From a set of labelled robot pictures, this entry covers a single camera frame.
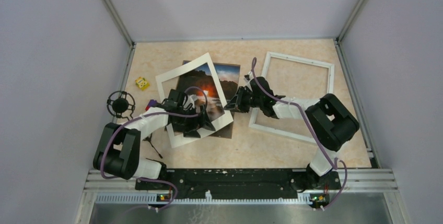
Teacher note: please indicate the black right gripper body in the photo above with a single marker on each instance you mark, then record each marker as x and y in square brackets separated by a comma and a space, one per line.
[257, 102]

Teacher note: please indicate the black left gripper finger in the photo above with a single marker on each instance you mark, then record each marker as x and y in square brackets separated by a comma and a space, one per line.
[205, 120]
[191, 127]

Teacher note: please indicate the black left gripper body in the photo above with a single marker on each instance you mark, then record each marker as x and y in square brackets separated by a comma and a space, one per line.
[188, 122]

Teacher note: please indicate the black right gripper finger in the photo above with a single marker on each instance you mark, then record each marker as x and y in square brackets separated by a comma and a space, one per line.
[242, 106]
[240, 95]

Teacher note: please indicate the landscape photo print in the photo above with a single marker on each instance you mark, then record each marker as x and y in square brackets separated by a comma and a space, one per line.
[201, 77]

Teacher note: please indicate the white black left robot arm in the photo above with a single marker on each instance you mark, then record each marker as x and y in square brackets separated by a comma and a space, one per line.
[118, 152]

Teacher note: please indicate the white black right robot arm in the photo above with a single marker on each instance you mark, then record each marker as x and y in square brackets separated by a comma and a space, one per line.
[330, 122]

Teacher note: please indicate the red purple small block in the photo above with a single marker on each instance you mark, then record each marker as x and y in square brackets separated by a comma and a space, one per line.
[151, 103]

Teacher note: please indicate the yellow small block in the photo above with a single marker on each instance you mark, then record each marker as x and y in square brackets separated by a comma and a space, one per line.
[142, 83]

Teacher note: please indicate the black microphone on tripod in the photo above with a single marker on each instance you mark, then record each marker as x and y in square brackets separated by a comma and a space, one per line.
[121, 105]

